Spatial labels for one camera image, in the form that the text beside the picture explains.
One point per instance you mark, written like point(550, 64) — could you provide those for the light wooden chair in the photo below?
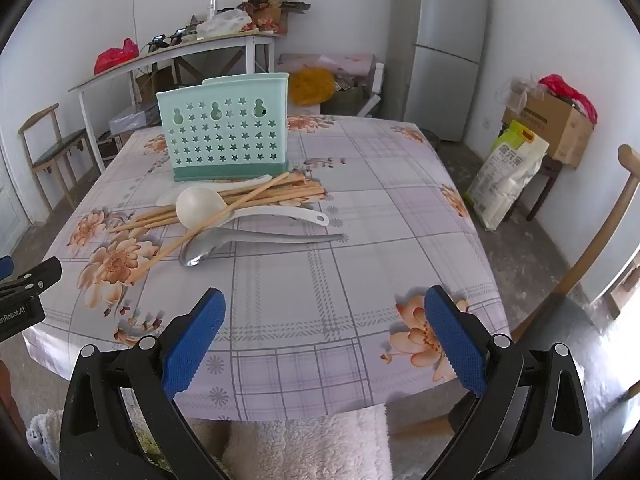
point(590, 255)

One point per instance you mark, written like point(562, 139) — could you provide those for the silver refrigerator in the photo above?
point(440, 35)

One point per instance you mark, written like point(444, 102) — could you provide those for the bundle of wooden chopsticks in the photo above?
point(280, 194)

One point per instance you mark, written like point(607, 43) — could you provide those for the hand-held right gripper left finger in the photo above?
point(192, 345)

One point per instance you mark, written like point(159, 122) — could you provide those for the grey flat box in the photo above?
point(132, 119)

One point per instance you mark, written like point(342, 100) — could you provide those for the white plastic ladle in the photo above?
point(200, 207)

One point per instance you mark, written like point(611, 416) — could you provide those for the red cloth bag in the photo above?
point(570, 92)

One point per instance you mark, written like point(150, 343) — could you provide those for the wooden chair with dark seat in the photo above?
point(57, 145)

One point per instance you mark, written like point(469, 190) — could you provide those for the large printed cardboard box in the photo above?
point(550, 125)

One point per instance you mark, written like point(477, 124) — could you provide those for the floral plaid tablecloth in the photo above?
point(360, 200)

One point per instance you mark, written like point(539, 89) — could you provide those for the metal ladle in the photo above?
point(205, 252)

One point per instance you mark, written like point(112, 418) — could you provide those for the white fleece cloth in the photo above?
point(300, 445)

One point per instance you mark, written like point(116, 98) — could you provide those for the clear glass bottle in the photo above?
point(212, 9)

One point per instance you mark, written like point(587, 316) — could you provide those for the white side desk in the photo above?
point(165, 52)

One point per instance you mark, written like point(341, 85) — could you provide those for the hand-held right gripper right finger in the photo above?
point(455, 345)

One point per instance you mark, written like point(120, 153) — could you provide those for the white and yellow rice bag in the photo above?
point(505, 180)

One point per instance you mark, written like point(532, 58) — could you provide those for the red plastic bag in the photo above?
point(115, 56)

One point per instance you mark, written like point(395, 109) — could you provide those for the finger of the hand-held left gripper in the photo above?
point(5, 266)
point(42, 276)

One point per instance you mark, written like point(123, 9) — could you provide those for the brown box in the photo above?
point(255, 0)

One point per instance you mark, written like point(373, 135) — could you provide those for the white rice paddle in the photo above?
point(260, 179)

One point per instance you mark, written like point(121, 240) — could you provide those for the white folded rack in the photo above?
point(374, 90)

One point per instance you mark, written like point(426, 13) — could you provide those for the crinkled clear plastic bag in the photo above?
point(517, 91)

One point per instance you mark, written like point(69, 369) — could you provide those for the green star-cutout utensil holder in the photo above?
point(225, 135)

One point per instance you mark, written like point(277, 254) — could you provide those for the dark wooden stool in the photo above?
point(547, 170)

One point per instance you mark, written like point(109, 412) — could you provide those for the black hand-held device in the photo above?
point(177, 37)
point(158, 42)

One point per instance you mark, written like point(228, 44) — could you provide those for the open cardboard box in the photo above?
point(155, 85)

